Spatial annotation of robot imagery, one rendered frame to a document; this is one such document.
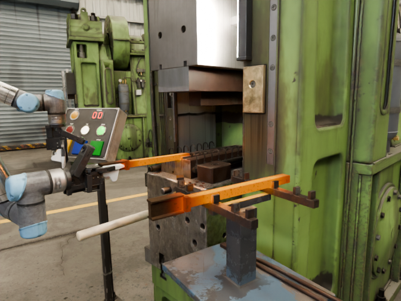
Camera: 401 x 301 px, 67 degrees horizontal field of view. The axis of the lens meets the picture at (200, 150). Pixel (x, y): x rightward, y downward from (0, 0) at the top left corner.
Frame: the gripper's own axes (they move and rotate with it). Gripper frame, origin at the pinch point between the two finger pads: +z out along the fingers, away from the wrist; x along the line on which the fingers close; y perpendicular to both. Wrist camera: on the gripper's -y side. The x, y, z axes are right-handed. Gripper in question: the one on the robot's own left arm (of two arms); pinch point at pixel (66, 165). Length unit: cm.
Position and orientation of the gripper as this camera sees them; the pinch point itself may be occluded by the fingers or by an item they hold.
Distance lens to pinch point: 157.6
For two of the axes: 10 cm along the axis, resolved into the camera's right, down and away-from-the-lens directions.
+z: 0.1, 9.9, 1.7
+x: 3.1, 1.5, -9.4
